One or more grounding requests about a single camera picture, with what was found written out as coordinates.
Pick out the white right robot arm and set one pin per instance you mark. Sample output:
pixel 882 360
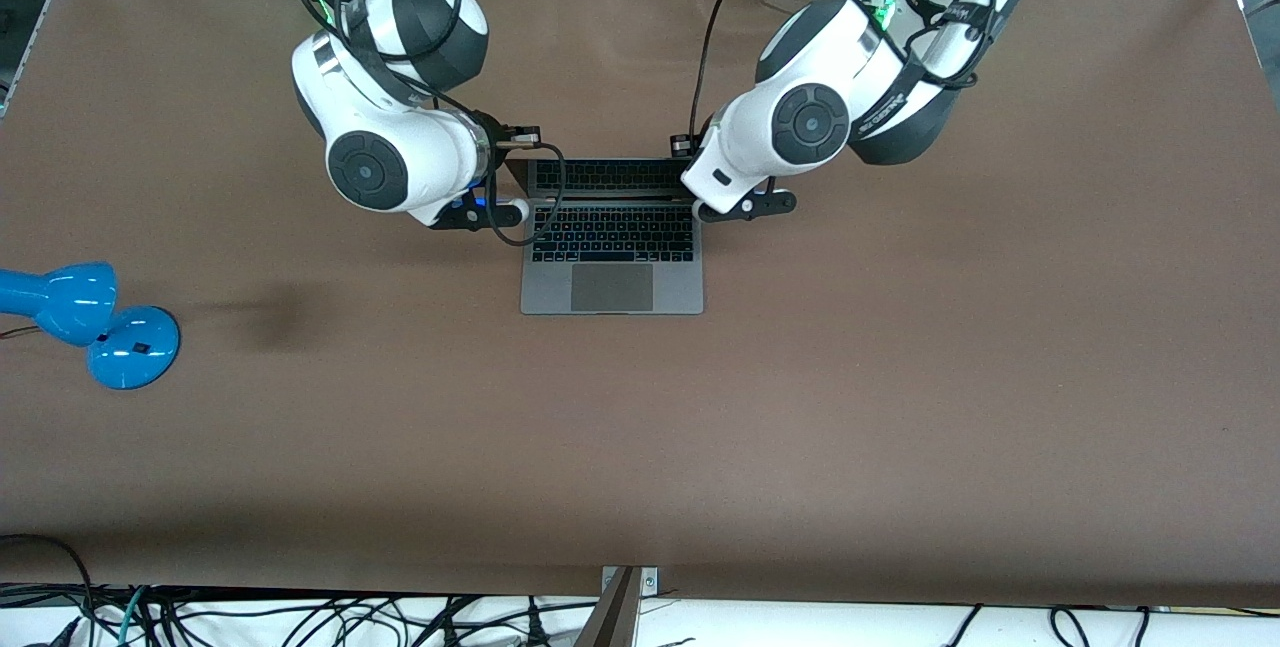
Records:
pixel 390 142

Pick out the blue desk lamp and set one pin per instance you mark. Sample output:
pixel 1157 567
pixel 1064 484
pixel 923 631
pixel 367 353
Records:
pixel 130 347

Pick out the dark slanted beam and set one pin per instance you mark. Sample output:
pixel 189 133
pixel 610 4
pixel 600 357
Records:
pixel 612 622

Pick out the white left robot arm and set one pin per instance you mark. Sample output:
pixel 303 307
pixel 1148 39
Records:
pixel 800 127

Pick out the white board below table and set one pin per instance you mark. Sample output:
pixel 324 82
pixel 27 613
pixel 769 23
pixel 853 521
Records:
pixel 800 629

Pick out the small metal edge bracket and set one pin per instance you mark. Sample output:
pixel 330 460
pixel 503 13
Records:
pixel 650 582

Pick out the brown table cover sheet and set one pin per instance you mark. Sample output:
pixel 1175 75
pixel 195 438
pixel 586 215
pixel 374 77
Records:
pixel 900 427

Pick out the grey laptop computer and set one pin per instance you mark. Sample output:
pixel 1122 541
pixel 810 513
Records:
pixel 610 287

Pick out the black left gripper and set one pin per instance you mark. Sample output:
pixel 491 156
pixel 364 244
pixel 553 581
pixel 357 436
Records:
pixel 682 145

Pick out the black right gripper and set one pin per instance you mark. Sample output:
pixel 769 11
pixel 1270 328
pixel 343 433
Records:
pixel 497 139

